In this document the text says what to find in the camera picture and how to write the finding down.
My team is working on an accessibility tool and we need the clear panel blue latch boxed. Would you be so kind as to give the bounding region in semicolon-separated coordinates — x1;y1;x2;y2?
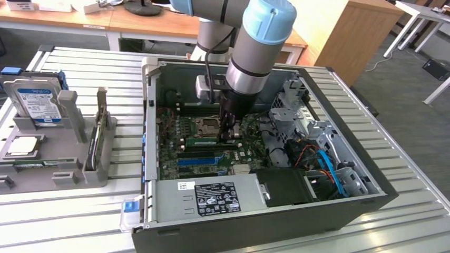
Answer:
118;196;146;233

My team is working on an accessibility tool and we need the black box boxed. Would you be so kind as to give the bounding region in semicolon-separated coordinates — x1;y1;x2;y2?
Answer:
421;57;450;82

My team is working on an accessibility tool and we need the CPU socket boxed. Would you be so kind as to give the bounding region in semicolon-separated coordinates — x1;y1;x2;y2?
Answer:
192;116;228;139

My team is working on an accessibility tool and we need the grey power supply unit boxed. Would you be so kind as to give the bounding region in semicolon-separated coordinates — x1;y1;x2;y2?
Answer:
154;173;270;222

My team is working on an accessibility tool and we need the black monitor stand base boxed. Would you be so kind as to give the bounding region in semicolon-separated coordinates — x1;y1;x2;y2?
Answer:
125;0;164;17

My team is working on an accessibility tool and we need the blue disk wire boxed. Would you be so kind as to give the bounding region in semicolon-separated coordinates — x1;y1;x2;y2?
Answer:
316;148;351;199

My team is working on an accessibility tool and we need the grey parts rack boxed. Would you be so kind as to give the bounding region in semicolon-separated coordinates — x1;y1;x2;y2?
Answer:
0;89;120;195

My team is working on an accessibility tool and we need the blue disk caddy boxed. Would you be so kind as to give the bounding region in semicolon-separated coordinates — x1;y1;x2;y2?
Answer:
0;66;69;91

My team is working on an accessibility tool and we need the green RAM stick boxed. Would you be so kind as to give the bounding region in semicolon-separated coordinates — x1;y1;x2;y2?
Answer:
186;137;241;147
11;160;61;168

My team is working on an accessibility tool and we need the white floor cable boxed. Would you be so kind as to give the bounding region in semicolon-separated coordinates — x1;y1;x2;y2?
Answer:
365;48;400;72

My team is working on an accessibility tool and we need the wooden cabinet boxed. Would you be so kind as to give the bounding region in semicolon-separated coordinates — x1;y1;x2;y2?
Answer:
306;0;407;86

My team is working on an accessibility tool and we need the blue expansion slot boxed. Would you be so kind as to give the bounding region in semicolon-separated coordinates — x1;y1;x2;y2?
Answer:
177;156;218;167

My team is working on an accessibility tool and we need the silver CPU chip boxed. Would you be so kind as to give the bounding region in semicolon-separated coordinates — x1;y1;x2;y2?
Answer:
7;137;41;155

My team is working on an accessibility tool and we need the silver disk bay cage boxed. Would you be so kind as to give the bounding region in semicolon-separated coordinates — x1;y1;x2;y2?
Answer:
268;77;381;197

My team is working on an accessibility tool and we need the white table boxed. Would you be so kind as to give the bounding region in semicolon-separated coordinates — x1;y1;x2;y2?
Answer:
383;0;450;59

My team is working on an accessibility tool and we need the wooden desk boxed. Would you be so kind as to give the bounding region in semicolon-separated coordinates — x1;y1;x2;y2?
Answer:
0;0;309;65

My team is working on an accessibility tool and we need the hard disk blue label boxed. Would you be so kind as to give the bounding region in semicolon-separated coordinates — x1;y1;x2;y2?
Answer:
3;77;65;128

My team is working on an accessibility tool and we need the white cardboard box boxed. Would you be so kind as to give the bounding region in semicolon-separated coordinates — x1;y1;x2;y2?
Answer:
7;0;41;12

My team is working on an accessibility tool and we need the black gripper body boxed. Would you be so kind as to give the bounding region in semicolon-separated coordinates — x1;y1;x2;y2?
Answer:
220;89;261;120

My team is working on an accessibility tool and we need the black open PC case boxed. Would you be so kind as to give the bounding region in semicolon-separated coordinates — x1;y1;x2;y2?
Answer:
132;56;401;253

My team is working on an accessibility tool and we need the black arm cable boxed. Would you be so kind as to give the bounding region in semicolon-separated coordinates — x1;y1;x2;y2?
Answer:
205;25;237;104

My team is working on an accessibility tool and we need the small silver heatsink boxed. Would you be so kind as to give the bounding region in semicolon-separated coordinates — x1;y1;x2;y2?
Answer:
230;164;256;175

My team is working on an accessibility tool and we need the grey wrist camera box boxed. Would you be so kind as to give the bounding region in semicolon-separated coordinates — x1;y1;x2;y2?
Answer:
194;74;229;103

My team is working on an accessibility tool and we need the green motherboard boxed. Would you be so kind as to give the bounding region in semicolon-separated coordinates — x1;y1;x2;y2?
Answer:
156;104;280;181

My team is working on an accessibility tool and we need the red wire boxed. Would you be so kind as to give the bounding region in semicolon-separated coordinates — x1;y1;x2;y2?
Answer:
294;144;320;171

